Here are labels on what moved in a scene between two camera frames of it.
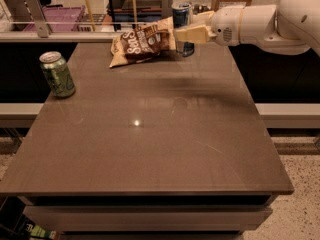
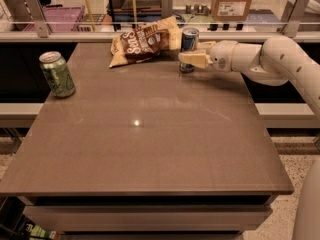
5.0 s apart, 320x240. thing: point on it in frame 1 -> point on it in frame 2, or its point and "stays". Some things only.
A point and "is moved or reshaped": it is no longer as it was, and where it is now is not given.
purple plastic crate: [60, 18] stays
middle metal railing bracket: [166, 4] stays
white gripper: [224, 25] -> [221, 55]
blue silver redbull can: [182, 16] is moved or reshaped
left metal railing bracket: [35, 9] stays
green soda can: [57, 74] stays
